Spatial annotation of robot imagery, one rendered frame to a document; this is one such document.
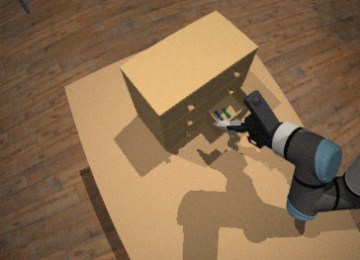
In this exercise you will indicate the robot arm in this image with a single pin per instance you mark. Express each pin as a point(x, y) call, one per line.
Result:
point(316, 161)

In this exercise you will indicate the tan wooden chest of drawers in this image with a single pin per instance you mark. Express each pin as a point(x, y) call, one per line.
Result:
point(165, 74)

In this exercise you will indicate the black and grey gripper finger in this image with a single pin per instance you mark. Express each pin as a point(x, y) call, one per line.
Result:
point(232, 128)

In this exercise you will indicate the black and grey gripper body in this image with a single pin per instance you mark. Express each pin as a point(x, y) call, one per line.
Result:
point(257, 134)

